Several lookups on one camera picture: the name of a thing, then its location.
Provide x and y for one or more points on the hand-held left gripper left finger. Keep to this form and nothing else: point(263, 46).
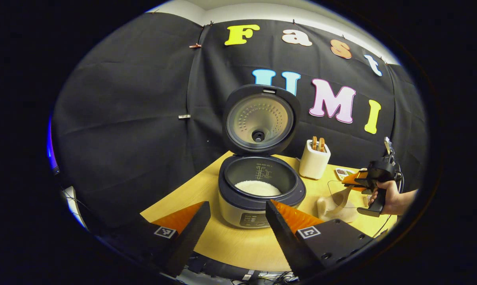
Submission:
point(190, 237)

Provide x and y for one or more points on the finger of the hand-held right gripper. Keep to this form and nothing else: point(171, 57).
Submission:
point(355, 179)

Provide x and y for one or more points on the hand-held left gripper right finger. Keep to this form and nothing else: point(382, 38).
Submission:
point(282, 241)

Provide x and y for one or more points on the wooden spoon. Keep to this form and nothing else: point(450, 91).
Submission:
point(340, 198)

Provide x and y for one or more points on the white rice pile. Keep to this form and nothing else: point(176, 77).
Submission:
point(258, 188)

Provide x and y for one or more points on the dark grey rice cooker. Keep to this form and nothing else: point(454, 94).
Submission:
point(258, 114)

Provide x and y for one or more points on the white divided bean dish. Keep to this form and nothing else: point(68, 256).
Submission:
point(343, 173)

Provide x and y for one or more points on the white toaster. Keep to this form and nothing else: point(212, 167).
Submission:
point(313, 164)

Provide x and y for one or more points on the toasted bread slice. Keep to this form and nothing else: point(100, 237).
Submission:
point(314, 143)
point(322, 144)

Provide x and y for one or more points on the silver backdrop clip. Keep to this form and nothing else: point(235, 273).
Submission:
point(184, 116)

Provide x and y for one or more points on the black backdrop cloth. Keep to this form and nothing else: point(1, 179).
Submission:
point(123, 118)

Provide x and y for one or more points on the copper backdrop clip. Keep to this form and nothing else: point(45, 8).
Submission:
point(195, 45)

